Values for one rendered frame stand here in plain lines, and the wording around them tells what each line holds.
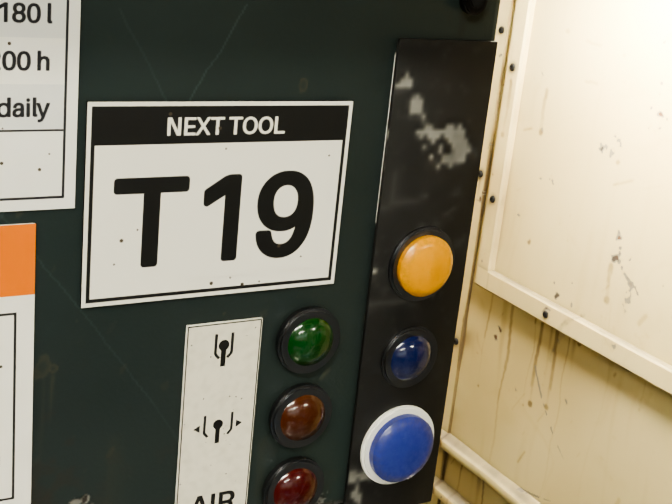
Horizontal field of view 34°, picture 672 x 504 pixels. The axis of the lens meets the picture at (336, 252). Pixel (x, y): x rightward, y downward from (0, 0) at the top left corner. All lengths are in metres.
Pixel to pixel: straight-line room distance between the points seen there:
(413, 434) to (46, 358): 0.16
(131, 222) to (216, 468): 0.11
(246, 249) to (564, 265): 1.06
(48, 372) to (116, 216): 0.06
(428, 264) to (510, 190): 1.08
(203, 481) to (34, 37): 0.18
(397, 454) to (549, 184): 1.01
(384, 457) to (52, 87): 0.20
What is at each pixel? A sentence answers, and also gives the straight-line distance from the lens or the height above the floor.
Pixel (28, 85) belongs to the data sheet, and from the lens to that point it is 0.36.
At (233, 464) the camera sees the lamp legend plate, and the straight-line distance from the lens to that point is 0.43.
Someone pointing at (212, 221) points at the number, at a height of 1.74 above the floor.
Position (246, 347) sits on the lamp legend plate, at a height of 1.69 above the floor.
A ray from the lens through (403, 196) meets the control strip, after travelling 0.42.
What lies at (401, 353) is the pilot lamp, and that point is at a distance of 0.44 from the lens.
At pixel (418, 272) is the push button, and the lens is 0.43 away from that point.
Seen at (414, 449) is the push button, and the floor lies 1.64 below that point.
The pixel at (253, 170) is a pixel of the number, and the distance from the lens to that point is 0.39.
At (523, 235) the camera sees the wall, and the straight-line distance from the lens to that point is 1.49.
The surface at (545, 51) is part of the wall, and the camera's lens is 1.46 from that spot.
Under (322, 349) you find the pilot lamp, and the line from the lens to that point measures 0.42.
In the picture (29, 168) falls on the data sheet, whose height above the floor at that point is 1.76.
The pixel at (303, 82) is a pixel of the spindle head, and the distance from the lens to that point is 0.39.
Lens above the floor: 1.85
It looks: 18 degrees down
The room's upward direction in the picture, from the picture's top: 6 degrees clockwise
